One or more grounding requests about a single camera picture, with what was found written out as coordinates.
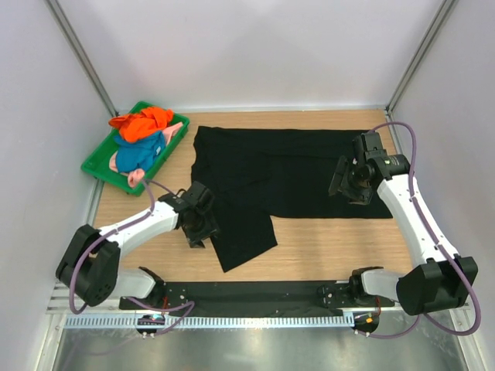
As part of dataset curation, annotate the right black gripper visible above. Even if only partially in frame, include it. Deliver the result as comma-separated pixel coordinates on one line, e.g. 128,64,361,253
329,156,373,206

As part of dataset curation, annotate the black t shirt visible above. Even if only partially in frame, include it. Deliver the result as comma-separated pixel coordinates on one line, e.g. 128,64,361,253
191,126,391,272

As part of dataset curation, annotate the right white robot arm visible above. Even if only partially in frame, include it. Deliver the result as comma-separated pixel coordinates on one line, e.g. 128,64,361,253
329,155,478,315

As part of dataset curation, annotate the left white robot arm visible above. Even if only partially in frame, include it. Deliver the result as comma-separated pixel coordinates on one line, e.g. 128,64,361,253
56,183,219,314

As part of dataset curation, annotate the pink t shirt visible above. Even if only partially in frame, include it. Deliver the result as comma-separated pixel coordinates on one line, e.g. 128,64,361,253
109,122,184,188

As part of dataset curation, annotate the blue t shirt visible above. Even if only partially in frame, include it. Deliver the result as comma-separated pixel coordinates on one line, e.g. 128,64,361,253
114,131,166,173

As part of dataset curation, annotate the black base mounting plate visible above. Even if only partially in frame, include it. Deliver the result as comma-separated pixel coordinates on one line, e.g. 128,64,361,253
141,281,394,309

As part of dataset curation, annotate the orange t shirt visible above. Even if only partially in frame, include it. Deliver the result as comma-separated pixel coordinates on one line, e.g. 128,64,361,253
108,106,174,143

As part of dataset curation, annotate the green plastic tray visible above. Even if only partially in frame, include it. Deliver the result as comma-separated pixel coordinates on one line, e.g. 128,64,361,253
81,101,189,196

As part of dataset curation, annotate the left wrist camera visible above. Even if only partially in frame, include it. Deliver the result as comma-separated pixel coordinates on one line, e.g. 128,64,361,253
179,182,214,213

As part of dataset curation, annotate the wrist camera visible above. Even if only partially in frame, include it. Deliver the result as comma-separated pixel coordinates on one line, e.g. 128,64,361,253
352,131,387,165
179,182,214,213

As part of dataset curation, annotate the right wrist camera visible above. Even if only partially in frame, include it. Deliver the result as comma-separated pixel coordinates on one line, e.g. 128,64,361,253
352,131,387,165

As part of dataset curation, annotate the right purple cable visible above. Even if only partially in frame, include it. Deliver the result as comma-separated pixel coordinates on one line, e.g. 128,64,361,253
363,121,483,339

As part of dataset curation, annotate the slotted grey cable duct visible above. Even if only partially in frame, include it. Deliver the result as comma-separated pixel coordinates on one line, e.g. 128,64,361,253
64,312,354,329

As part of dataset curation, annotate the right aluminium corner post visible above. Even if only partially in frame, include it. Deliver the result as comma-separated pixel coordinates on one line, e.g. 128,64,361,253
385,0,458,117

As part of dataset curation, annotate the aluminium corner post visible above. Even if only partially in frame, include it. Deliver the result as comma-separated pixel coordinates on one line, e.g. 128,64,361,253
44,0,118,117
385,0,458,117

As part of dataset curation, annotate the left aluminium corner post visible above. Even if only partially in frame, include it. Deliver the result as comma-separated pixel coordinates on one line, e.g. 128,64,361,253
44,0,118,117

